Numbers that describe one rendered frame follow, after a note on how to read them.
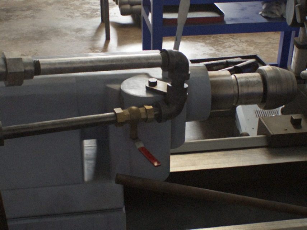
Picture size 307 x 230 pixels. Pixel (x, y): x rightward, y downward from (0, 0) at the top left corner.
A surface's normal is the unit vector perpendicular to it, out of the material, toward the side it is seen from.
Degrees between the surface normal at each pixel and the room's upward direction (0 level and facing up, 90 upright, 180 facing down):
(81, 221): 90
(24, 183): 66
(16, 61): 56
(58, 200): 62
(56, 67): 81
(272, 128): 0
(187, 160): 0
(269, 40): 0
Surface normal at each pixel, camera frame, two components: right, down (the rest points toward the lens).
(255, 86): 0.11, -0.14
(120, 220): 0.14, 0.47
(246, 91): 0.14, 0.15
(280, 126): 0.00, -0.88
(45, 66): 0.46, -0.03
